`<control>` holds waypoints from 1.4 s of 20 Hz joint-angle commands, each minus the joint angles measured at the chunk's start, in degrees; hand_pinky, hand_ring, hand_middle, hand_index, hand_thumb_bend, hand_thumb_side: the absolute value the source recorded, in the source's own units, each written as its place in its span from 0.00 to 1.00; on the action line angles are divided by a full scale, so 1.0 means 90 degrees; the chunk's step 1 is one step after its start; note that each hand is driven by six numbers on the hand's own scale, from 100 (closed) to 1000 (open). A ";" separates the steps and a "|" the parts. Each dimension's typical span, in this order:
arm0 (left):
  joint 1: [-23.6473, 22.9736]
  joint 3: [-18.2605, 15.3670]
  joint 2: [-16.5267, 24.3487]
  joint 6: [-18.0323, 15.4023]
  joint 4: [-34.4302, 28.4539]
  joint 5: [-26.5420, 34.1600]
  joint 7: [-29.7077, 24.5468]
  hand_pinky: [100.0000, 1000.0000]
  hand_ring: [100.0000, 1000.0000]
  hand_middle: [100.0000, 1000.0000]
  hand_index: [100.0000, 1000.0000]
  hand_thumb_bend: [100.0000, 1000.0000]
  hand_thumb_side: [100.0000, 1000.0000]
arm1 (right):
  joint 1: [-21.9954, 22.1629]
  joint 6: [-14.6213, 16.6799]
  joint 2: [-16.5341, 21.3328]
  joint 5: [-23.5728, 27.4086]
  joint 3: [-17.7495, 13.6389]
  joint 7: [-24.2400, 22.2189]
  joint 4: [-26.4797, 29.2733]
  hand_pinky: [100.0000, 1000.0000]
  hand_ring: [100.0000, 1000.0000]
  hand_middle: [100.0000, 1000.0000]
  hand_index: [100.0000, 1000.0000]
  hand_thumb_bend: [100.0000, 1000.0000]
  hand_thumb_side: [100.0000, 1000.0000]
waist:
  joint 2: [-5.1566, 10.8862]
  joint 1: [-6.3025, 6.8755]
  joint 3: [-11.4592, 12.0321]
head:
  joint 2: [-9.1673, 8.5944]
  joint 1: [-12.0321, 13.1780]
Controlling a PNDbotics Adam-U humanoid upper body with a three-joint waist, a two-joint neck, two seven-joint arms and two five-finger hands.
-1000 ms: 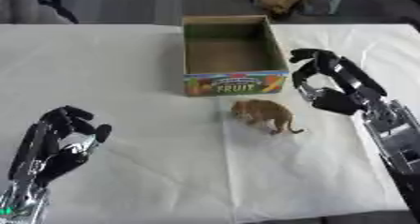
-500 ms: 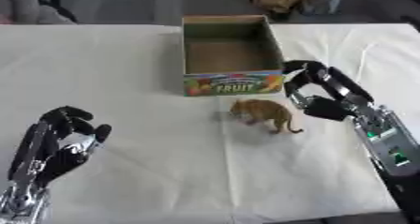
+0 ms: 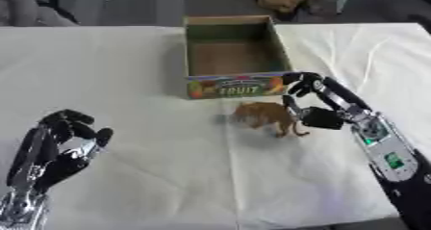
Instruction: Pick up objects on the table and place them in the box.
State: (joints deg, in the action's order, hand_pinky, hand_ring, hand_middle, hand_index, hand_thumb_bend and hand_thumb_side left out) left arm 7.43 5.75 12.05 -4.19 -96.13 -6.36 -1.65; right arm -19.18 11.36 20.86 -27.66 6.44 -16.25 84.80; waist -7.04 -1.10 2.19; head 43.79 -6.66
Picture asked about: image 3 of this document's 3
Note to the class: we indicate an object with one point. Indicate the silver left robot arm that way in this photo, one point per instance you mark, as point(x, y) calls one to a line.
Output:
point(19, 209)

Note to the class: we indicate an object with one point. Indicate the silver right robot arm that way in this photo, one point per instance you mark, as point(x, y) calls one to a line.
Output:
point(395, 163)

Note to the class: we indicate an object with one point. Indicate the grey chair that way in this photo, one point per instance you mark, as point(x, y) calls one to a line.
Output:
point(31, 6)

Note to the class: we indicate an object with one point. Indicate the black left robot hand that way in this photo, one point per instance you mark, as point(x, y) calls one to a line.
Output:
point(47, 150)

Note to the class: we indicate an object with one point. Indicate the brown toy lion figure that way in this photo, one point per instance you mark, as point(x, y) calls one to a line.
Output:
point(266, 116)

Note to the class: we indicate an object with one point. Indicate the cardboard box with printed front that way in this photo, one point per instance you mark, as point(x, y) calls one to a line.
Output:
point(236, 57)

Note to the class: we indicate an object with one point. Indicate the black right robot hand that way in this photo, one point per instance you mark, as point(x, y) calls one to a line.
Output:
point(331, 94)

